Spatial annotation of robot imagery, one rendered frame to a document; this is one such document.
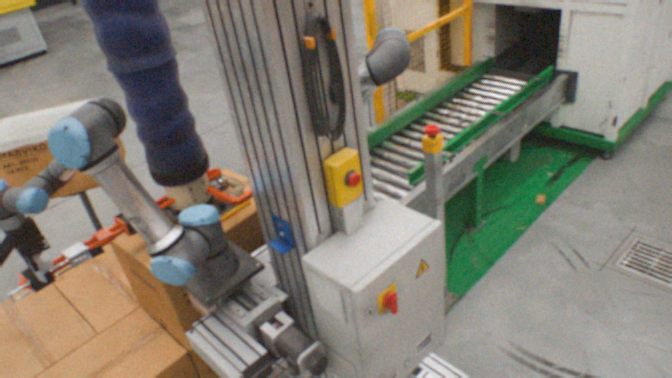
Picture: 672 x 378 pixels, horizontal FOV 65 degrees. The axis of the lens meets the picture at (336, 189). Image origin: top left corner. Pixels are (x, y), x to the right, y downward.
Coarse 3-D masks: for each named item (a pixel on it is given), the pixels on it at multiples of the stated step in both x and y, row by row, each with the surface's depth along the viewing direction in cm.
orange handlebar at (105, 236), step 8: (216, 168) 216; (208, 176) 212; (216, 176) 213; (208, 192) 204; (216, 192) 200; (248, 192) 197; (160, 200) 202; (168, 200) 200; (224, 200) 198; (232, 200) 194; (240, 200) 194; (160, 208) 198; (96, 232) 188; (104, 232) 188; (112, 232) 188; (120, 232) 189; (88, 240) 185; (96, 240) 187; (104, 240) 185; (112, 240) 187; (88, 248) 182; (64, 256) 180; (56, 264) 178; (64, 264) 177; (24, 288) 170
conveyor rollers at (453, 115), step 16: (480, 80) 382; (496, 80) 382; (512, 80) 375; (464, 96) 365; (480, 96) 366; (496, 96) 358; (432, 112) 356; (448, 112) 347; (464, 112) 348; (480, 112) 341; (416, 128) 336; (448, 128) 329; (464, 128) 331; (384, 144) 324; (400, 144) 326; (416, 144) 318; (384, 160) 306; (400, 160) 306; (384, 176) 295; (400, 192) 278
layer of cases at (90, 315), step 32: (64, 288) 250; (96, 288) 247; (128, 288) 244; (0, 320) 238; (32, 320) 235; (64, 320) 232; (96, 320) 229; (128, 320) 226; (0, 352) 221; (32, 352) 218; (64, 352) 216; (96, 352) 214; (128, 352) 211; (160, 352) 209; (192, 352) 209
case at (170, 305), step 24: (240, 216) 209; (120, 240) 207; (144, 240) 205; (240, 240) 210; (264, 240) 220; (120, 264) 217; (144, 264) 192; (144, 288) 210; (168, 288) 190; (168, 312) 202; (192, 312) 202
